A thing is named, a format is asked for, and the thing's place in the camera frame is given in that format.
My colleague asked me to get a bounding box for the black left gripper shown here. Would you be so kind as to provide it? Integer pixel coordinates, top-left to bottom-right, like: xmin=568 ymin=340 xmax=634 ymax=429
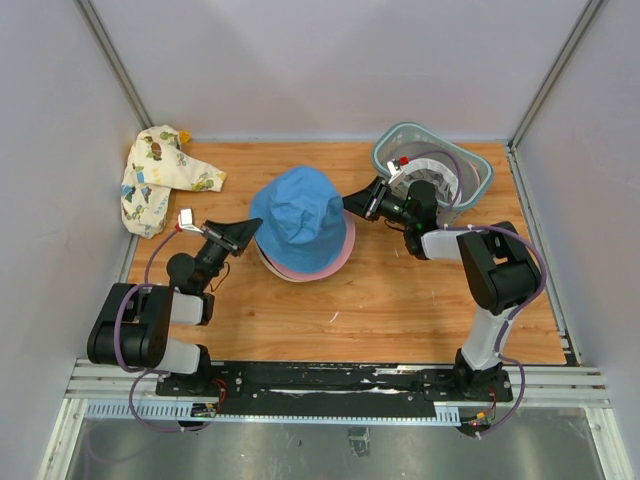
xmin=196 ymin=217 xmax=263 ymax=292

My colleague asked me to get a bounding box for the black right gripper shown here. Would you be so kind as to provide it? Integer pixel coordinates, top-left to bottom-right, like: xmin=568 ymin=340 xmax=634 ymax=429
xmin=336 ymin=177 xmax=415 ymax=229

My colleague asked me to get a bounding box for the pink bucket hat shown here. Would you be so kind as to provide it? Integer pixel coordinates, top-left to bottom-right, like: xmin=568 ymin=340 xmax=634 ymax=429
xmin=264 ymin=212 xmax=356 ymax=283

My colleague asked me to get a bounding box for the blue hat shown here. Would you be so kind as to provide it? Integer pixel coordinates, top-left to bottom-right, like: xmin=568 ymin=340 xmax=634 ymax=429
xmin=249 ymin=166 xmax=346 ymax=274

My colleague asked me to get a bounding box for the grey hat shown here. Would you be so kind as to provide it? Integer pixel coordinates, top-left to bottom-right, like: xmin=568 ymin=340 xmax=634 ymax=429
xmin=394 ymin=154 xmax=480 ymax=206

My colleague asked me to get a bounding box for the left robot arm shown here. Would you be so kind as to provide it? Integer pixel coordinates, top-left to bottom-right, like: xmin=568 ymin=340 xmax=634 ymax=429
xmin=86 ymin=209 xmax=262 ymax=396

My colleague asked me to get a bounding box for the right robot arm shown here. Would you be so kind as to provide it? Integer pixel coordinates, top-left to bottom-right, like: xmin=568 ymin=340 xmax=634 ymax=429
xmin=343 ymin=177 xmax=548 ymax=402

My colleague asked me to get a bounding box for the grey plastic basket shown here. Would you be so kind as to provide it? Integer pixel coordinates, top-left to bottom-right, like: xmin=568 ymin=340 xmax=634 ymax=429
xmin=371 ymin=122 xmax=494 ymax=223

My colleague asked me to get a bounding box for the cartoon print cloth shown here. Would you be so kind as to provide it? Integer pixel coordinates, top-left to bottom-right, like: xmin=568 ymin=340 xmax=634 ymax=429
xmin=120 ymin=125 xmax=227 ymax=239

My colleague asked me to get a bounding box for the small yellow object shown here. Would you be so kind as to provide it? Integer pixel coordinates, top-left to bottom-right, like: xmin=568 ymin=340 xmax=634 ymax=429
xmin=179 ymin=130 xmax=191 ymax=144

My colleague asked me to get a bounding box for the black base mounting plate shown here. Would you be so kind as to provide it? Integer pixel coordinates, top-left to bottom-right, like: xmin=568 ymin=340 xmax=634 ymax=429
xmin=155 ymin=361 xmax=514 ymax=419

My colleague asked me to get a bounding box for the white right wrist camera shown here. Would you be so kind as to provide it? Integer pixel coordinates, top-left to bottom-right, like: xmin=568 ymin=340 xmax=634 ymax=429
xmin=387 ymin=156 xmax=409 ymax=188

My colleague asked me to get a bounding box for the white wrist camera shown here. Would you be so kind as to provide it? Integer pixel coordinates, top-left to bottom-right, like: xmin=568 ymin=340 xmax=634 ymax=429
xmin=176 ymin=208 xmax=204 ymax=235
xmin=387 ymin=156 xmax=409 ymax=188

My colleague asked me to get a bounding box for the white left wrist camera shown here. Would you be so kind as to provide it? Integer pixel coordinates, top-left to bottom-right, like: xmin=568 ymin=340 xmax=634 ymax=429
xmin=176 ymin=208 xmax=204 ymax=235

